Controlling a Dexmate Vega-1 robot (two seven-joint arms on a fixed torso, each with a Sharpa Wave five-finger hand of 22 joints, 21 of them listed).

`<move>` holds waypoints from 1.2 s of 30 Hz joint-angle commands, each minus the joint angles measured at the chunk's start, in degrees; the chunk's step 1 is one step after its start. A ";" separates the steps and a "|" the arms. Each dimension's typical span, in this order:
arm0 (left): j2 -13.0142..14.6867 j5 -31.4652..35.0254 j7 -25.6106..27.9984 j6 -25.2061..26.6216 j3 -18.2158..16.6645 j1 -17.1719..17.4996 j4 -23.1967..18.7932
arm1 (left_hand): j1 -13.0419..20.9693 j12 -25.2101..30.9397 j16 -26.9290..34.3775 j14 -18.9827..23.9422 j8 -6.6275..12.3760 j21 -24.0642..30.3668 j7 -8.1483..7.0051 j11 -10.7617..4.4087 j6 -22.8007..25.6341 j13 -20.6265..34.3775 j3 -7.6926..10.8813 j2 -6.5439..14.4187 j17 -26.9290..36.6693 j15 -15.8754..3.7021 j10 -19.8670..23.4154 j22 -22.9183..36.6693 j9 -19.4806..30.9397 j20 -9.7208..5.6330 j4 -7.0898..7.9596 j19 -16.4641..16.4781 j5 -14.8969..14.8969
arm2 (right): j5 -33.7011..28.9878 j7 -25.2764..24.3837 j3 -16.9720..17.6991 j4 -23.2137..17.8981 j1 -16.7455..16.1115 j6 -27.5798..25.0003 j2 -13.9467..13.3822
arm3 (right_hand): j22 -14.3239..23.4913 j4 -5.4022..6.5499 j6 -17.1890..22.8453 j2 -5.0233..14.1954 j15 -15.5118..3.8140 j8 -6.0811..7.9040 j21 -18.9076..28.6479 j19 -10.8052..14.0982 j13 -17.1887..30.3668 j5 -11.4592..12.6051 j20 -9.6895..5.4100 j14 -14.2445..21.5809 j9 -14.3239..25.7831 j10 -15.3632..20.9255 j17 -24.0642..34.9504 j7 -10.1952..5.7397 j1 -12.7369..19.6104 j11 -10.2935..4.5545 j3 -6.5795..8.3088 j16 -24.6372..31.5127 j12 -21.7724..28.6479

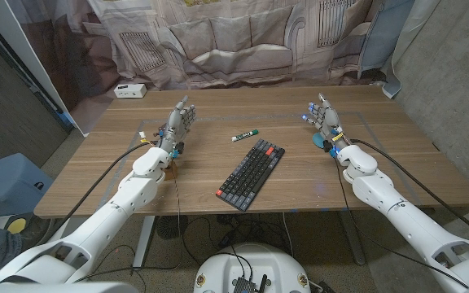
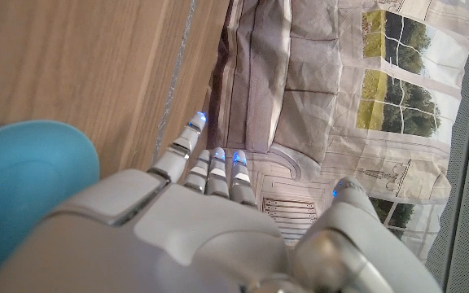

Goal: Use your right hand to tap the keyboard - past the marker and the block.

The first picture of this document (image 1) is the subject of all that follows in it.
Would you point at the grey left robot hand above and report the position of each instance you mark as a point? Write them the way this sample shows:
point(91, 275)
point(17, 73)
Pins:
point(177, 122)

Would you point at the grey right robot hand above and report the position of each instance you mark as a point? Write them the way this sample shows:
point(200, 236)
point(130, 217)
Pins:
point(329, 120)

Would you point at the dark keyboard with red keys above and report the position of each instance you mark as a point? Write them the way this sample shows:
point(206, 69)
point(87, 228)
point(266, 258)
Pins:
point(251, 175)

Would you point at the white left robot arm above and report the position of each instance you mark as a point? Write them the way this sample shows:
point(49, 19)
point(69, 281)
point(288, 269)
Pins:
point(128, 195)

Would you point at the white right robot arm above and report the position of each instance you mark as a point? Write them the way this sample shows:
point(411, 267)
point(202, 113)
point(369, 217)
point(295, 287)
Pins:
point(401, 211)

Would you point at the green and white marker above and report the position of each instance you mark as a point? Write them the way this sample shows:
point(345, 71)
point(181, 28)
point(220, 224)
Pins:
point(244, 135)

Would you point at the blue round disc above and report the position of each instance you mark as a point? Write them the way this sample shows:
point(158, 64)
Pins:
point(318, 140)

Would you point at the small cardboard box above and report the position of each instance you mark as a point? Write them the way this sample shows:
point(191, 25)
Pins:
point(171, 171)

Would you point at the white power strip box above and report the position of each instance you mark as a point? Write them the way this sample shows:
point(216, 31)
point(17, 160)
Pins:
point(130, 90)

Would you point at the printed sofa backdrop cloth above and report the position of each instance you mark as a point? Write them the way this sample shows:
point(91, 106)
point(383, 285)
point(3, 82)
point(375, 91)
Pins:
point(226, 40)

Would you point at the round black floor fan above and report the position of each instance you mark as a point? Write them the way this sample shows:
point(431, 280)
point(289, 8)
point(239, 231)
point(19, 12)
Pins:
point(171, 226)

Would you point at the grey table leg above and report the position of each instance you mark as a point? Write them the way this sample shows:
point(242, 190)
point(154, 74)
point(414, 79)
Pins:
point(351, 238)

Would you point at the white table leg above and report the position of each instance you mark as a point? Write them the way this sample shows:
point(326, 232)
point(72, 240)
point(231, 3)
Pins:
point(144, 240)

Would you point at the white slanted panel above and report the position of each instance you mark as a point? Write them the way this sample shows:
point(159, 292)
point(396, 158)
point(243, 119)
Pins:
point(35, 65)

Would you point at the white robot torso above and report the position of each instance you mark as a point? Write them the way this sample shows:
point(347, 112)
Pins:
point(255, 264)

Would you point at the black antenna module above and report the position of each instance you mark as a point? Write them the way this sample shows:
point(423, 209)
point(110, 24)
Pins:
point(244, 285)

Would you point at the blue plastic bin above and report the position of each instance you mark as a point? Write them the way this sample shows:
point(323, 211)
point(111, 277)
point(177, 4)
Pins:
point(6, 187)

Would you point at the yellow and black foot pedal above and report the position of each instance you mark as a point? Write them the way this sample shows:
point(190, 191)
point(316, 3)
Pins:
point(16, 226)

